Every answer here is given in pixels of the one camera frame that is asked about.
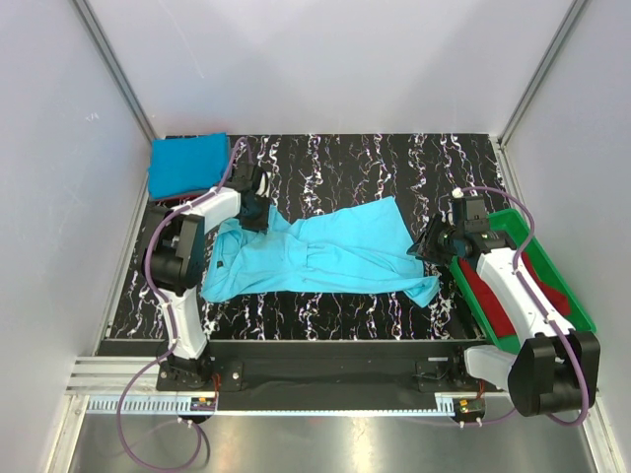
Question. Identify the green plastic tray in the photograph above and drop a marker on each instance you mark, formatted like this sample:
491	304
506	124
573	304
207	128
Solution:
498	330

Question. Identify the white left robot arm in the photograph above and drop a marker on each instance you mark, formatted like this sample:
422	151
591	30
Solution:
173	256

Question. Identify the folded red t shirt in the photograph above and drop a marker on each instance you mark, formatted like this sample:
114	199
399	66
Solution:
172	200

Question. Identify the light blue t shirt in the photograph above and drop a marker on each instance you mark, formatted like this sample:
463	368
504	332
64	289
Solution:
355	250

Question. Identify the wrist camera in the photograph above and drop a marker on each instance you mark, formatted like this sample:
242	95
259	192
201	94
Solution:
470	215
250	177

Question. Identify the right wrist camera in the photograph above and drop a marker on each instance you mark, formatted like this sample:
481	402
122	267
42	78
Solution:
470	215

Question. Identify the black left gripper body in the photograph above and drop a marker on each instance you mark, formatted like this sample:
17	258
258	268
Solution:
253	212

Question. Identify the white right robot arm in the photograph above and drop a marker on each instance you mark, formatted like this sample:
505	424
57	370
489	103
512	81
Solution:
555	369

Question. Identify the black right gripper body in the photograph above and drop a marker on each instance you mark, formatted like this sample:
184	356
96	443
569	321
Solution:
430	244

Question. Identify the red t shirt in tray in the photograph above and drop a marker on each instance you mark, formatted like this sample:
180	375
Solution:
528	309

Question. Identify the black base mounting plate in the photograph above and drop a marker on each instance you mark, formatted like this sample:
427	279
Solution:
335	376

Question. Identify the white slotted cable duct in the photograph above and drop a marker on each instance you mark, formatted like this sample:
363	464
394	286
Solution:
151	404

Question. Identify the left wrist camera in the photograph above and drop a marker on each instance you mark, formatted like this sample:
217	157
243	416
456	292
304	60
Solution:
250	177

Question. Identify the folded blue t shirt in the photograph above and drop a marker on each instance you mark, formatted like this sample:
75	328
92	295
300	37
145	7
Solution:
184	165

